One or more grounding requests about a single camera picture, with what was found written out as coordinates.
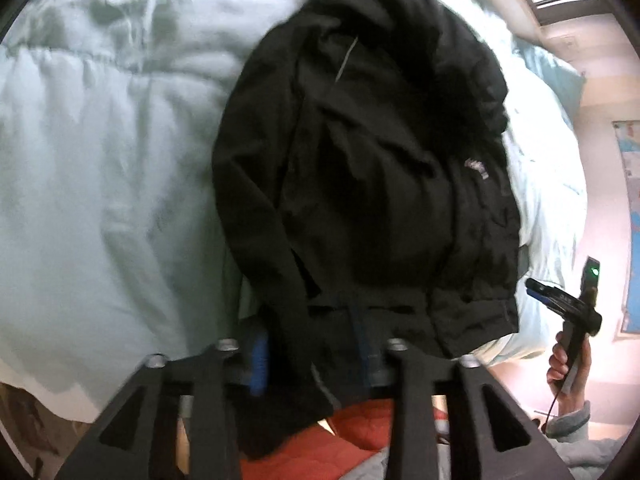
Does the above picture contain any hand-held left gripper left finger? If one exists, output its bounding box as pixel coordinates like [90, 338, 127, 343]
[55, 335, 271, 480]

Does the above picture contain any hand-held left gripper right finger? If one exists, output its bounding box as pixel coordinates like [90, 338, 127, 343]
[352, 317, 576, 480]

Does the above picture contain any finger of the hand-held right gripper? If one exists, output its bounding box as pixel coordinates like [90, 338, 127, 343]
[525, 277, 581, 315]

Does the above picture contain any black hooded jacket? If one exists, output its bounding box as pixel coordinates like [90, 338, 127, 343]
[211, 0, 522, 461]

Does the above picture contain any person's right forearm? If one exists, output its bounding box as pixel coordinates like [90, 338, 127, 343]
[540, 400, 633, 480]

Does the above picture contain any person's right hand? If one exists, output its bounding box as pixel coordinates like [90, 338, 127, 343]
[546, 332, 593, 403]

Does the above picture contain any grey cloth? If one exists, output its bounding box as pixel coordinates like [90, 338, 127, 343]
[315, 445, 401, 480]

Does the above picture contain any orange red cloth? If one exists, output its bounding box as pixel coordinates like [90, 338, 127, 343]
[239, 400, 453, 480]

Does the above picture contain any teal pillow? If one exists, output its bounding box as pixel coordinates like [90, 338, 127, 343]
[512, 35, 586, 121]

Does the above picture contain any teal quilted blanket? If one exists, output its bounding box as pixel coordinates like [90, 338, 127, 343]
[0, 0, 588, 423]

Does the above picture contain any black cable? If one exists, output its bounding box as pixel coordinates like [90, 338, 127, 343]
[541, 377, 571, 433]

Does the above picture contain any wall map poster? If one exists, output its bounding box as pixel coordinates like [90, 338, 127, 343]
[611, 119, 640, 336]

